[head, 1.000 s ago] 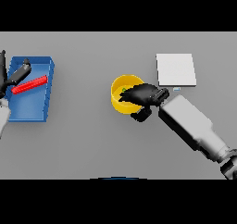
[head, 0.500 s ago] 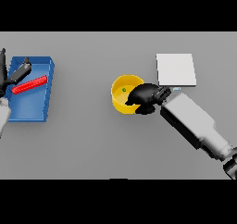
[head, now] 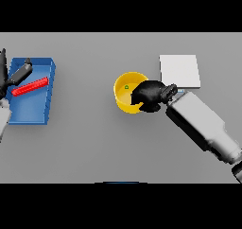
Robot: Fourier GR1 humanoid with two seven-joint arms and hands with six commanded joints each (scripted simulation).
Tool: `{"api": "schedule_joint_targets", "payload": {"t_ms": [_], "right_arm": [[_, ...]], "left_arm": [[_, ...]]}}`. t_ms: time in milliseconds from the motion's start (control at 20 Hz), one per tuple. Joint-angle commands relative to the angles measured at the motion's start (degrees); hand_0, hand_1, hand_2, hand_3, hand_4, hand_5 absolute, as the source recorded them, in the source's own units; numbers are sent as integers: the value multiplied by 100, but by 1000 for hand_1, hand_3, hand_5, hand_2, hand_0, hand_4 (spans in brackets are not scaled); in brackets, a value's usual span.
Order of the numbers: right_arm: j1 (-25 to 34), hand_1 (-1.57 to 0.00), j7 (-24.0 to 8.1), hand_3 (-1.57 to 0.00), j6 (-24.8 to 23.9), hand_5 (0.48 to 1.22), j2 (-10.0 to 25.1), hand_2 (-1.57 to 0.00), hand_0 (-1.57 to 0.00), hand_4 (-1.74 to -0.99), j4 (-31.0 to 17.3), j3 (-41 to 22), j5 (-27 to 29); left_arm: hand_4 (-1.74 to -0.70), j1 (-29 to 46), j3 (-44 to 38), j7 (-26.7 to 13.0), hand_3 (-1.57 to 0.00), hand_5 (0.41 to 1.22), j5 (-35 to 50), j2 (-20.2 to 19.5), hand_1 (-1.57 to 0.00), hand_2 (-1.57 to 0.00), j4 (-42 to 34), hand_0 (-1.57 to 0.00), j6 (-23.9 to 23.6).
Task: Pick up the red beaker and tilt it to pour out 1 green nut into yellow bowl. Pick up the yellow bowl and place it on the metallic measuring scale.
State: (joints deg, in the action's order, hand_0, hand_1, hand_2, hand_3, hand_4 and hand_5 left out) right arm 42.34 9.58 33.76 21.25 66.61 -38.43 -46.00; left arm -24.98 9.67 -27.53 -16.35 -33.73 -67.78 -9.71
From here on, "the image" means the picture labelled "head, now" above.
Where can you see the red beaker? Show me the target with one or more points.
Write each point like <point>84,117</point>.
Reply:
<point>30,86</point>

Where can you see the green nut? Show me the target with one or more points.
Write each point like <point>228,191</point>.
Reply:
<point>126,87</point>

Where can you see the yellow bowl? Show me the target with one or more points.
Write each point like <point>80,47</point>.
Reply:
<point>124,95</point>

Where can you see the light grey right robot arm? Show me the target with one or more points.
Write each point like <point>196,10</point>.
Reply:
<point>201,125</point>

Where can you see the pale square measuring scale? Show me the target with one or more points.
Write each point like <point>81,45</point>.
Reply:
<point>179,70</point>

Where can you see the blue tray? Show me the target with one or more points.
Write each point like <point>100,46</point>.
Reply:
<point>34,103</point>

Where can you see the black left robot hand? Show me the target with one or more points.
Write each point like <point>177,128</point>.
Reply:
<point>18,75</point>

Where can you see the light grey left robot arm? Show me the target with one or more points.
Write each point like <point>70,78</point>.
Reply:
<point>3,117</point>

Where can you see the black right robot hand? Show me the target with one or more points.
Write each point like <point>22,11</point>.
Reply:
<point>149,94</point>

